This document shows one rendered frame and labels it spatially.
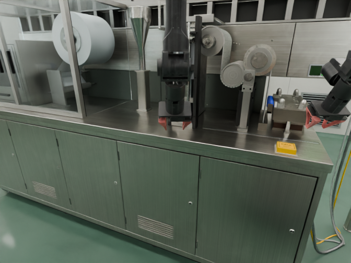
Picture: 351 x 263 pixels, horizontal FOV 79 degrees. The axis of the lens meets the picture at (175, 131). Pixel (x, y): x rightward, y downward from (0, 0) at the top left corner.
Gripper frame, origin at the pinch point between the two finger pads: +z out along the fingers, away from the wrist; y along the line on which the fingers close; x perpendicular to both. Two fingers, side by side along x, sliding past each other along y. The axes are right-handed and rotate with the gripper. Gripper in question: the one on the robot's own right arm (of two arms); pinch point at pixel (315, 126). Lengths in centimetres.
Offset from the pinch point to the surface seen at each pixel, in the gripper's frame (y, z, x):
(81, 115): 106, 39, -43
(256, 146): 13.5, 19.7, -5.0
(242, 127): 13.1, 28.9, -24.2
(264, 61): 6.8, -0.1, -40.2
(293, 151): 2.1, 14.3, 1.3
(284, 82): -130, 153, -221
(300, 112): -10.0, 15.0, -21.2
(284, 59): -17, 14, -64
